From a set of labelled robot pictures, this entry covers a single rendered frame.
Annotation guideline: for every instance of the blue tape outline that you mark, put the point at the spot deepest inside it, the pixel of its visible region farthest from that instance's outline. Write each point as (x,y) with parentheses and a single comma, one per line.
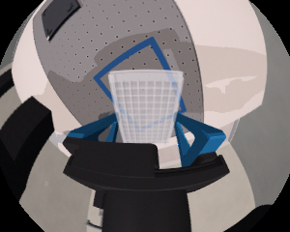
(151,41)

